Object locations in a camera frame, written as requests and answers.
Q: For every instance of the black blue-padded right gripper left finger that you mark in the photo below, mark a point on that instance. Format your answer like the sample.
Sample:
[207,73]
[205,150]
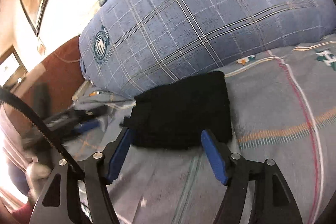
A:
[69,197]

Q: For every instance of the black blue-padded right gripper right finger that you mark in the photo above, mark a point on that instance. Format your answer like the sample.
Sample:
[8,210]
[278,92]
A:
[273,201]

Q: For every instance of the black pants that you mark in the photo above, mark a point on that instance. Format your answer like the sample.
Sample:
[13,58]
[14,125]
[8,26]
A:
[173,116]

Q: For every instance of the person's left hand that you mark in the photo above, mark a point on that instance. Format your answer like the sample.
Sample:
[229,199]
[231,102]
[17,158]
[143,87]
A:
[36,175]

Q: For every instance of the brown wooden headboard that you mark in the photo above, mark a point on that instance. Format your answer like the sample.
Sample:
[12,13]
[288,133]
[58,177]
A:
[60,71]

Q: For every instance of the grey patterned bed sheet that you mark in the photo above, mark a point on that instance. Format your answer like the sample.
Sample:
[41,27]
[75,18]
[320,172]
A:
[282,108]

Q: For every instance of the blue plaid quilt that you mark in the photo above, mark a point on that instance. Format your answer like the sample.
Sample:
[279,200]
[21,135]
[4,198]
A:
[131,46]

